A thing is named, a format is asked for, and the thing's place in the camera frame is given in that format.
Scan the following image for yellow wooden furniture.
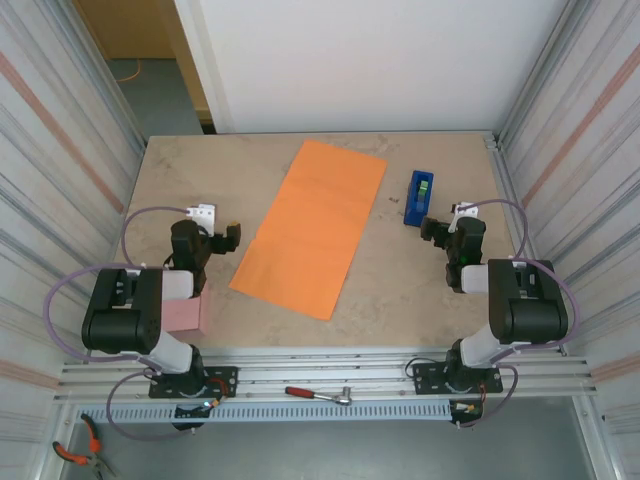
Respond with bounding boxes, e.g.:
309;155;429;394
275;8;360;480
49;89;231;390
73;0;177;61

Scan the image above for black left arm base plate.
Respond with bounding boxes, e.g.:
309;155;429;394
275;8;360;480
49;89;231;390
148;365;239;400

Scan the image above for grey slotted cable duct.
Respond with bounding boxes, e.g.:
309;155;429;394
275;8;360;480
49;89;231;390
73;399;454;424

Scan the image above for orange-handled pliers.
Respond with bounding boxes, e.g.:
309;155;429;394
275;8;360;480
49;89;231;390
52;412;119;479

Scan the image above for power wire with yellow connector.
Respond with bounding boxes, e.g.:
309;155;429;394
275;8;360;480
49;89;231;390
202;377;237;409
449;382;489;416

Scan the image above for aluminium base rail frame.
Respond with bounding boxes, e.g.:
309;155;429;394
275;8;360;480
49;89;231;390
53;346;600;404

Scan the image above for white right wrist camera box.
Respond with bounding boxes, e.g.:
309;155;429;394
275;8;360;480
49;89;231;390
449;201;480;234

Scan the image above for red-handled ratchet wrench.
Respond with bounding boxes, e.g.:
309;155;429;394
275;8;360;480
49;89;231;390
284;385;354;406

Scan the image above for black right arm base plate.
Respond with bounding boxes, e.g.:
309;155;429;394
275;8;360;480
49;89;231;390
412;362;504;396

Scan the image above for aluminium table side rail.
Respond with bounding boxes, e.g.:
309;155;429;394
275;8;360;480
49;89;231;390
483;130;569;357

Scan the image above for blue tape dispenser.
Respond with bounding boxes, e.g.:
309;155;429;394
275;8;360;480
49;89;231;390
402;169;435;228

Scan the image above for aluminium corner post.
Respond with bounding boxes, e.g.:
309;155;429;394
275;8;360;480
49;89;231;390
492;0;586;151

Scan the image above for orange wrapping paper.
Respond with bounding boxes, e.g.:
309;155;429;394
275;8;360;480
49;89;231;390
228;139;389;322

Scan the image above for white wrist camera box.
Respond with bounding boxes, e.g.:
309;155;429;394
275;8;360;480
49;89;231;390
187;203;218;236
449;201;480;234

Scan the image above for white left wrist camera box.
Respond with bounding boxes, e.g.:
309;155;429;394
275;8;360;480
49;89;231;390
187;203;218;236

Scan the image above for orange floor cable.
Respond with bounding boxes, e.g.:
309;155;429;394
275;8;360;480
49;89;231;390
115;58;145;84

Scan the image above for pink gift box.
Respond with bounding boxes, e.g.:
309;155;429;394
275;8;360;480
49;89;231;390
160;289;211;336

